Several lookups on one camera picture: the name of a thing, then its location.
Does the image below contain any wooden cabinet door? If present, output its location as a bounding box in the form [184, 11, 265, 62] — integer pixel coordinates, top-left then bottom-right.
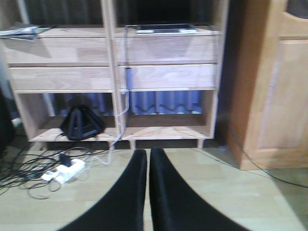
[227, 0, 308, 170]

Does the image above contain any silver laptop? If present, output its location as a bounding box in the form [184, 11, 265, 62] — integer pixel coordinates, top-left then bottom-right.
[136, 23, 198, 34]

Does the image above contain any black router device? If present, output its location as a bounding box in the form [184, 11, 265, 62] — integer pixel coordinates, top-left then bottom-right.
[60, 105, 106, 141]

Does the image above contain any low wooden shelf unit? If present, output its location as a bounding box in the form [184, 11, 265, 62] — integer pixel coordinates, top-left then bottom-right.
[0, 0, 230, 148]

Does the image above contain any white power strip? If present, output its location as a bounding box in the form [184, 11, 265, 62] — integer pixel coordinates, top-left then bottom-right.
[40, 159, 85, 184]

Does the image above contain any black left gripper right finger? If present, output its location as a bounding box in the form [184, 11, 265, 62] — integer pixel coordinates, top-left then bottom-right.
[149, 148, 246, 231]

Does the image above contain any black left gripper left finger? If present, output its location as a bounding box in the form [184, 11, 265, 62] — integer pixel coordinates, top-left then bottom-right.
[60, 149, 147, 231]

